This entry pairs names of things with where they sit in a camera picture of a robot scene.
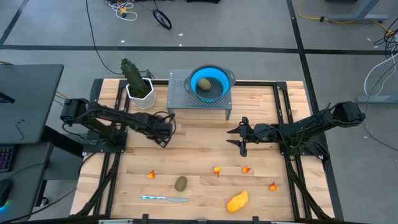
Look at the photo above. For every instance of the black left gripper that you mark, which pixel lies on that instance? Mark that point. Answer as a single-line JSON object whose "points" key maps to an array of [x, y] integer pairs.
{"points": [[163, 128]]}

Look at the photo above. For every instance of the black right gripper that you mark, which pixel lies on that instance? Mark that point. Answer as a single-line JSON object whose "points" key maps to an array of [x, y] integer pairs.
{"points": [[253, 132]]}

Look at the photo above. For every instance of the small orange-red toy fruit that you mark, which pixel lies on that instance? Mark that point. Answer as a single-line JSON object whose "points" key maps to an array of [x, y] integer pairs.
{"points": [[151, 175], [245, 170], [272, 187], [216, 170]]}

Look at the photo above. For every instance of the brown-green kiwi fruit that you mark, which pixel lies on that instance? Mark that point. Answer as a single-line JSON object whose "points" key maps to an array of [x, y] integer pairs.
{"points": [[204, 84], [181, 183]]}

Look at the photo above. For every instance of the blue collapsible colander bowl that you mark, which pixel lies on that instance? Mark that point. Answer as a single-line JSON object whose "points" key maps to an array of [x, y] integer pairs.
{"points": [[225, 77]]}

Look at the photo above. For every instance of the yellow-orange mango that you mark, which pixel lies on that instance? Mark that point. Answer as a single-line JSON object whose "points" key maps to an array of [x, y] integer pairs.
{"points": [[237, 201]]}

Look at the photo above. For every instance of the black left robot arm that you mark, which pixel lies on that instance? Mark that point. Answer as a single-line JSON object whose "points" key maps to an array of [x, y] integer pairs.
{"points": [[102, 115]]}

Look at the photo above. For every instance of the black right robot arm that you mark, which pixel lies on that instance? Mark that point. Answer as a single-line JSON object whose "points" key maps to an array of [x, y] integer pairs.
{"points": [[311, 124]]}

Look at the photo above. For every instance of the white hexagonal plant pot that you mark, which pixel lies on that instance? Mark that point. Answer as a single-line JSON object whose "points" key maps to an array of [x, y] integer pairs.
{"points": [[143, 99]]}

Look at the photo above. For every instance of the grey perforated metal stand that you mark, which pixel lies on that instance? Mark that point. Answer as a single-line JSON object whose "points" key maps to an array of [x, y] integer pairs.
{"points": [[177, 93]]}

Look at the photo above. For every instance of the tall green cactus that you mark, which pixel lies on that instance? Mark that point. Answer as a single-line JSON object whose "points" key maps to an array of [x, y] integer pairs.
{"points": [[133, 76]]}

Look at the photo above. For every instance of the black caster wheel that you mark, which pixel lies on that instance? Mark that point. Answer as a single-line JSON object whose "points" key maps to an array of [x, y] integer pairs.
{"points": [[44, 201]]}

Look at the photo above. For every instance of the black allen key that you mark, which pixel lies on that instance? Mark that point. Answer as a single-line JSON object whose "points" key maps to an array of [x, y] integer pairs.
{"points": [[20, 130]]}

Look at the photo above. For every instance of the low dark grey desk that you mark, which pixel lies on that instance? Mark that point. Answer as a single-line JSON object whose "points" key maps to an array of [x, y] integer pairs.
{"points": [[25, 180]]}

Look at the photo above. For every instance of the grey desk foot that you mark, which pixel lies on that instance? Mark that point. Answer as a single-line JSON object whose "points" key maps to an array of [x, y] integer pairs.
{"points": [[377, 99]]}

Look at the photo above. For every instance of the black backlit keyboard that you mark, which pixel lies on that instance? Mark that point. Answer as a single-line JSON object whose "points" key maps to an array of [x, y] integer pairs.
{"points": [[6, 158]]}

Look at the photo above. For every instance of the black monitor stand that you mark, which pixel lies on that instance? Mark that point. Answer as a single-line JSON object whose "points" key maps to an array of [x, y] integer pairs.
{"points": [[6, 98]]}

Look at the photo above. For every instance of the grey desk leg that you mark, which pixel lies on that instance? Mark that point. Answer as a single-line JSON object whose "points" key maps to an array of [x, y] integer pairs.
{"points": [[360, 12]]}

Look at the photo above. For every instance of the black aluminium table frame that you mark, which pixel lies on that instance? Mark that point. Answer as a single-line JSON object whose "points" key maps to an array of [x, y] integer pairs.
{"points": [[281, 85]]}

